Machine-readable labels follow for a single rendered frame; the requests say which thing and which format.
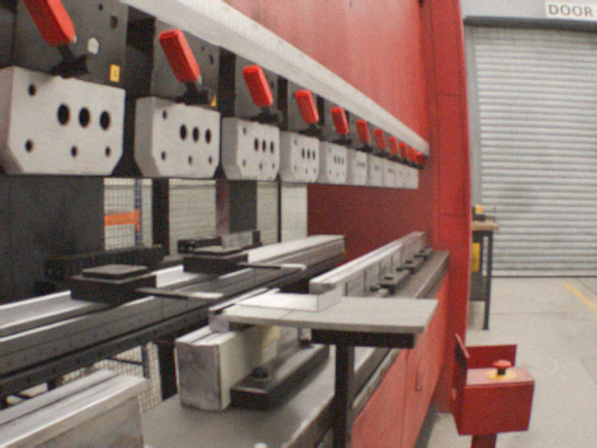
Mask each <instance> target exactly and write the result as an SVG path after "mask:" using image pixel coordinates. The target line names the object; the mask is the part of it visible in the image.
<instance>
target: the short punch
mask: <svg viewBox="0 0 597 448"><path fill-rule="evenodd" d="M256 230H257V181H254V180H216V181H215V233H216V234H217V235H222V250H226V249H231V248H234V247H239V246H244V245H251V244H252V231H256Z"/></svg>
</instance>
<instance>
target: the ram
mask: <svg viewBox="0 0 597 448"><path fill-rule="evenodd" d="M119 1H120V2H123V3H125V4H127V5H128V6H129V9H128V19H127V23H129V22H133V21H140V20H145V19H150V18H155V17H157V18H160V19H162V20H164V21H167V22H169V23H171V24H173V25H176V26H178V27H180V28H182V29H185V30H187V31H189V32H191V33H192V34H195V35H198V36H200V37H202V38H204V39H207V40H209V41H211V42H213V43H215V44H217V45H219V56H220V55H228V54H235V53H236V54H239V55H241V56H243V57H244V58H246V59H248V60H250V61H252V62H255V63H258V64H260V65H262V66H264V67H266V68H268V69H270V70H271V71H273V72H275V73H277V79H290V80H292V81H294V82H296V83H298V84H299V85H301V86H303V87H305V88H307V89H309V90H311V91H313V92H315V93H316V97H325V98H327V99H328V100H330V101H331V102H333V103H335V104H337V105H340V106H342V107H343V108H344V111H351V112H353V113H355V114H356V115H357V116H359V117H361V118H363V119H364V120H365V121H369V122H371V123H373V124H374V125H376V126H378V127H380V130H385V131H387V132H388V133H390V134H391V135H392V136H395V137H397V138H399V139H401V140H402V141H404V142H406V143H407V144H409V145H410V146H413V147H415V148H416V149H417V152H422V156H429V150H428V149H427V148H425V147H423V146H422V145H421V144H419V143H418V142H416V141H415V140H413V139H412V138H410V137H409V136H407V135H406V134H404V133H402V132H401V131H399V130H398V129H397V128H396V127H394V126H393V125H391V124H390V123H388V122H387V121H385V120H383V119H381V118H380V117H378V116H377V115H375V114H374V113H372V112H371V111H369V110H367V109H366V108H364V107H363V106H361V105H360V104H358V103H357V102H355V101H354V100H352V99H350V98H349V97H347V96H346V95H344V94H342V93H341V92H339V91H337V90H335V89H334V88H332V87H330V86H329V85H327V84H326V83H325V82H323V81H321V80H320V79H318V78H316V77H314V76H312V75H311V74H309V73H307V72H306V71H304V70H302V69H301V68H299V67H297V66H295V65H294V64H292V63H291V62H289V61H287V60H285V59H284V58H282V57H280V56H278V55H277V54H275V53H273V52H271V51H270V50H268V49H265V48H263V47H262V46H260V45H259V44H257V43H256V42H254V41H252V40H250V39H248V38H247V37H245V36H243V35H240V34H238V33H237V32H235V31H233V30H231V29H230V28H228V27H227V26H225V25H223V24H221V23H219V22H217V21H215V20H213V19H211V18H209V17H207V16H205V15H203V14H201V13H200V12H199V11H197V10H195V9H193V8H191V7H188V6H186V5H184V4H182V3H181V2H179V1H177V0H119ZM221 1H222V2H224V3H226V4H227V5H229V6H230V7H233V8H234V9H236V10H238V11H239V12H241V13H242V14H243V15H245V16H246V17H248V18H249V19H251V20H253V21H255V22H256V23H258V24H259V25H261V26H263V27H264V28H266V29H267V30H269V31H270V32H272V33H274V34H275V35H277V36H279V37H280V38H282V39H283V40H284V41H285V42H287V43H288V44H290V45H292V46H293V47H295V48H296V49H298V50H300V51H301V52H303V53H304V54H306V55H307V56H309V57H310V58H312V59H313V60H315V61H316V62H318V63H319V64H321V65H322V66H324V68H326V69H327V70H329V71H330V72H332V73H333V74H335V75H336V76H337V77H339V78H341V79H342V80H344V81H345V82H346V83H348V84H349V85H351V86H352V87H354V88H355V89H356V90H358V91H360V92H361V93H362V94H364V95H365V96H366V97H367V98H368V99H370V100H371V101H372V102H374V103H375V104H376V105H378V106H380V107H381V108H382V109H384V110H385V111H386V112H388V113H389V114H390V115H392V116H393V117H394V118H396V119H397V120H399V121H400V122H401V123H403V124H404V125H405V126H407V127H408V128H409V129H411V130H412V131H413V132H414V133H416V134H417V135H419V136H420V137H421V138H422V139H423V140H424V141H425V142H427V143H428V116H427V95H426V77H425V61H424V46H423V21H422V9H421V6H420V4H419V2H418V0H221Z"/></svg>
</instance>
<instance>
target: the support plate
mask: <svg viewBox="0 0 597 448"><path fill-rule="evenodd" d="M270 295H274V296H286V297H297V298H309V299H314V298H316V297H317V296H312V295H294V294H278V293H271V294H270ZM437 307H438V300H410V299H378V298H353V297H341V302H340V303H337V304H335V305H333V306H331V307H329V308H327V309H325V310H323V311H321V312H319V313H316V312H304V311H294V312H293V313H291V314H289V315H286V316H284V317H283V318H281V319H280V318H279V317H281V316H283V315H285V314H287V313H289V312H291V311H293V310H290V311H286V310H284V309H273V308H264V307H256V306H245V305H244V306H241V307H239V308H236V309H234V310H232V311H229V312H227V313H224V314H223V321H229V322H238V323H248V324H259V325H269V326H281V327H293V328H306V329H334V330H352V331H372V332H395V333H424V331H425V330H426V328H427V326H428V324H429V322H430V320H431V318H432V316H433V314H434V312H435V310H436V309H437Z"/></svg>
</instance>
